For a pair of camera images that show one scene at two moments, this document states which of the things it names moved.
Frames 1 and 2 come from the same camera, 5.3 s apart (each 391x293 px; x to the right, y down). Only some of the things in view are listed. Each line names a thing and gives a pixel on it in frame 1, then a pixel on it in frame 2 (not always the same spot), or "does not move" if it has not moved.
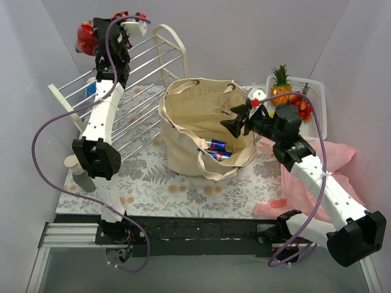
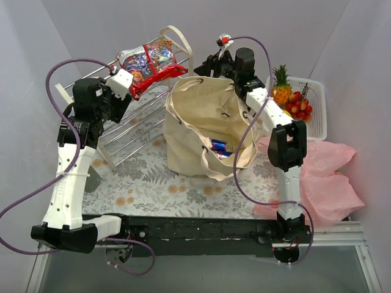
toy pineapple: (281, 86) does not move
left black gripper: (102, 26) -> (123, 104)
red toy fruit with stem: (303, 104) does not move
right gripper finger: (234, 126) -> (210, 63)
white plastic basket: (314, 93) does not move
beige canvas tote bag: (193, 139) does not move
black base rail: (193, 237) does not move
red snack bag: (87, 41) -> (150, 64)
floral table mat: (150, 187) does not move
